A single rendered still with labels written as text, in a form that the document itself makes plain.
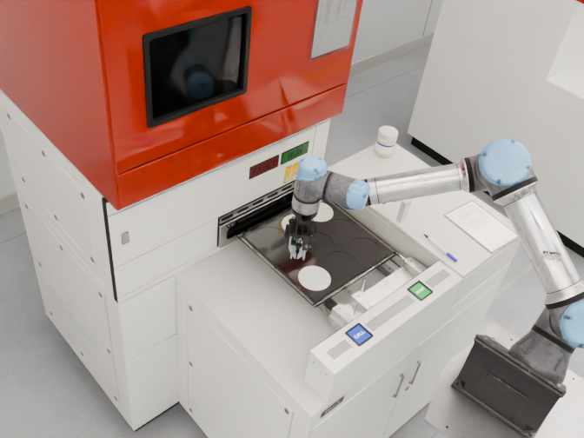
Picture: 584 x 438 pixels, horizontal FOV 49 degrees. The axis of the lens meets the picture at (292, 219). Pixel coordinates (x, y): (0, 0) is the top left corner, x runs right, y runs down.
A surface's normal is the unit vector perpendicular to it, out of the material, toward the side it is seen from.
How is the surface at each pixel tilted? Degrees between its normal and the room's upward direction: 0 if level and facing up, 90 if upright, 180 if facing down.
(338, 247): 0
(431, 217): 0
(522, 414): 90
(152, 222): 90
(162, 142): 90
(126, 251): 90
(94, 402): 0
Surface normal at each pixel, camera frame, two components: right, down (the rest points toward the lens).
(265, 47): 0.66, 0.56
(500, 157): -0.22, -0.17
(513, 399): -0.64, 0.47
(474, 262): 0.11, -0.73
